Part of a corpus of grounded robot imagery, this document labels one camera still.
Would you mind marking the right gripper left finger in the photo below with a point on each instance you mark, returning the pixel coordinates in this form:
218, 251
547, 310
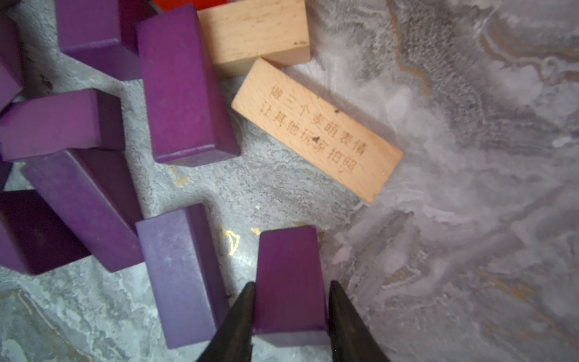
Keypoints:
233, 341

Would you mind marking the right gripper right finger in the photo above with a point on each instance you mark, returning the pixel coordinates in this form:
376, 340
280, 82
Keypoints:
351, 339

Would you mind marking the purple long brick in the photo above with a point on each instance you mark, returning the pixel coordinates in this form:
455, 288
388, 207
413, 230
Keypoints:
188, 118

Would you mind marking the engraved natural wood brick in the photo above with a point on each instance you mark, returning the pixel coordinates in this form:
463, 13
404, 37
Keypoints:
332, 141

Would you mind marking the natural wood brick small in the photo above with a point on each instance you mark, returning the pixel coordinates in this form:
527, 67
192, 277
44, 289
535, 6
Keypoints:
240, 32

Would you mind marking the small red brick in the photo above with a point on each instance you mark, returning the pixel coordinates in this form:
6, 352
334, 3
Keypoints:
168, 5

